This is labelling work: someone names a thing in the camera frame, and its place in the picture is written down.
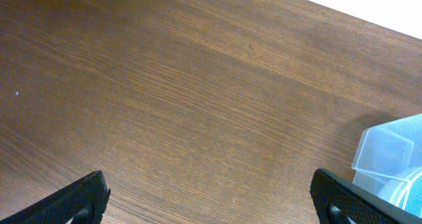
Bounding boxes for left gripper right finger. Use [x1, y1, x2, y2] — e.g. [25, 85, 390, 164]
[310, 169, 421, 224]

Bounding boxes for clear plastic storage container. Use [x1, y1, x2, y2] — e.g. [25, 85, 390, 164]
[351, 114, 421, 217]

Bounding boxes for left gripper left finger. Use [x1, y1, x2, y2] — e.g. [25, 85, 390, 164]
[1, 171, 111, 224]

